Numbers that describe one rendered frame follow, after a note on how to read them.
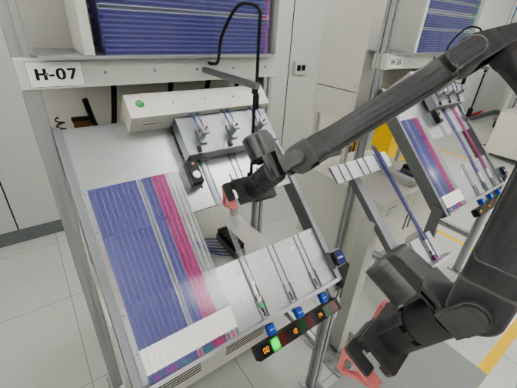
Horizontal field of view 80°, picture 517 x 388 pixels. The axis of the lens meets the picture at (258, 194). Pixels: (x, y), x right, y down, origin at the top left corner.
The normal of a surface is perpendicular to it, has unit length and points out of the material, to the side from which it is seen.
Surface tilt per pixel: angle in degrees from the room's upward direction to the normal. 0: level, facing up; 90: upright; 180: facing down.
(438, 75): 70
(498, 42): 61
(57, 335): 0
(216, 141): 43
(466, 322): 90
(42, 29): 90
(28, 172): 90
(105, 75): 90
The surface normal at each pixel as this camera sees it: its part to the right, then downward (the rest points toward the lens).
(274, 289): 0.43, -0.36
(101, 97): 0.58, 0.42
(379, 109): -0.24, 0.00
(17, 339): 0.05, -0.87
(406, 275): -0.71, 0.31
